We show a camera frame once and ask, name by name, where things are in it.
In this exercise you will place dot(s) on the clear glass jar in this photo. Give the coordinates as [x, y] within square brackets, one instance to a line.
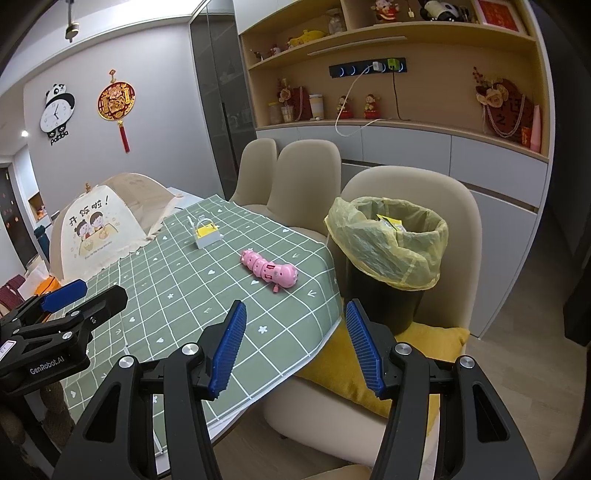
[335, 21]

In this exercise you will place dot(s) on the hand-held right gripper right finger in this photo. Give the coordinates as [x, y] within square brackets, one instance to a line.
[364, 350]

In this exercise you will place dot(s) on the pink caterpillar toy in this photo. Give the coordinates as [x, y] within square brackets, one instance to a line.
[270, 272]

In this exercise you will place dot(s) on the hanging ceiling lamp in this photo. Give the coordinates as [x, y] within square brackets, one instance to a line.
[70, 30]

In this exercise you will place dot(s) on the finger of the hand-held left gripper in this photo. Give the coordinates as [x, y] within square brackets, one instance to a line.
[64, 294]
[92, 307]

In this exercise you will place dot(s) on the red round wall ornament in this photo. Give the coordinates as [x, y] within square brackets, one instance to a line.
[116, 104]

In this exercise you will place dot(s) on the red picture frame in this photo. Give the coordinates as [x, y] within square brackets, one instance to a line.
[498, 14]

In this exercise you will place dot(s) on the wooden wall shelf unit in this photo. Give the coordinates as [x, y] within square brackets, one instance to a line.
[438, 92]

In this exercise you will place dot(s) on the large brown flower bag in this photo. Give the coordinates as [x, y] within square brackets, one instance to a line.
[501, 106]

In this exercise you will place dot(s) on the panda plush toy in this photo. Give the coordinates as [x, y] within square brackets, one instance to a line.
[438, 10]

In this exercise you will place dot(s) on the yellow toy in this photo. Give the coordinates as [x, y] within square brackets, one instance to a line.
[305, 37]

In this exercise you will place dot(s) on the white lidded cup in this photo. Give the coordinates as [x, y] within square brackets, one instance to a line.
[316, 105]

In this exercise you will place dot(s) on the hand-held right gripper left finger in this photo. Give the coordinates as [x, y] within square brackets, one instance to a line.
[228, 350]

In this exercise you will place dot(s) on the black power strip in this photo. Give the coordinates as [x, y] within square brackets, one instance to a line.
[360, 69]

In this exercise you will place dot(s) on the small white yellow box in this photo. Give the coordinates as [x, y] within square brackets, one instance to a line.
[206, 234]

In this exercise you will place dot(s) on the small brown flower bag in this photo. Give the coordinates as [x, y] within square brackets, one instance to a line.
[291, 99]

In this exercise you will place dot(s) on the yellow cushion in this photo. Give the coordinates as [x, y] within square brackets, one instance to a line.
[341, 360]

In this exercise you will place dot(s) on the black trash bin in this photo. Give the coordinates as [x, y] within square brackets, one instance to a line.
[383, 302]

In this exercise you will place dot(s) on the small glass jar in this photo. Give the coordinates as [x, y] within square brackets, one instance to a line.
[275, 112]

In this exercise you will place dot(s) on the pink tube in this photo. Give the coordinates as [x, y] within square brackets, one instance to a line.
[535, 129]

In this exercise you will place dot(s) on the panda wall clock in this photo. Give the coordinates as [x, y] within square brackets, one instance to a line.
[56, 113]

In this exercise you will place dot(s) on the orange tissue box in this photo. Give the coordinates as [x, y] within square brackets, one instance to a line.
[46, 285]

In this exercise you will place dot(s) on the yellow snack wrapper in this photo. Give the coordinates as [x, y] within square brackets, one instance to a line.
[390, 224]

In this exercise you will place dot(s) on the red monkey figurine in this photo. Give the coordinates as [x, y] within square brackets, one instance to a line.
[369, 106]
[343, 106]

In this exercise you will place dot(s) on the red fortune god figurine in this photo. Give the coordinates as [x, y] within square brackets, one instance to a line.
[385, 10]

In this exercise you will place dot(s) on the white cabinet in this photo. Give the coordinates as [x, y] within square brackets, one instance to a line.
[415, 147]

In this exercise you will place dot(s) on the green checked tablecloth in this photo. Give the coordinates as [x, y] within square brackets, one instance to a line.
[184, 286]

